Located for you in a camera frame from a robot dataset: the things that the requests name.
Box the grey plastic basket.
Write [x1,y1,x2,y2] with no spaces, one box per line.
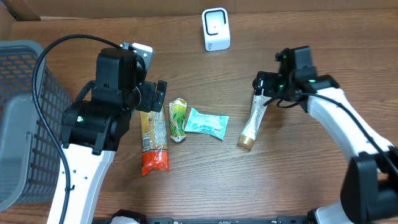
[1,40,60,210]

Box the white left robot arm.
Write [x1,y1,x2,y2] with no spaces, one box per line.
[47,43,167,223]

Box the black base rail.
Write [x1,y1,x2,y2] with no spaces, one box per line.
[93,210,312,224]

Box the orange noodle packet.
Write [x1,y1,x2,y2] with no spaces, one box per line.
[140,108,169,176]

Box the green tea packet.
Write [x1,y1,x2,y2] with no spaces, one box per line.
[169,98,187,142]

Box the white barcode scanner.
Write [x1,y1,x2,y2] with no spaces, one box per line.
[201,7,231,52]

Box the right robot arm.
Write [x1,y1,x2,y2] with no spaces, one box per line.
[252,46,397,223]

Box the teal snack packet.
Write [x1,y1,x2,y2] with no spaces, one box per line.
[184,108,229,141]

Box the white conditioner tube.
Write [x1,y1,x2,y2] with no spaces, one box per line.
[238,95,271,150]

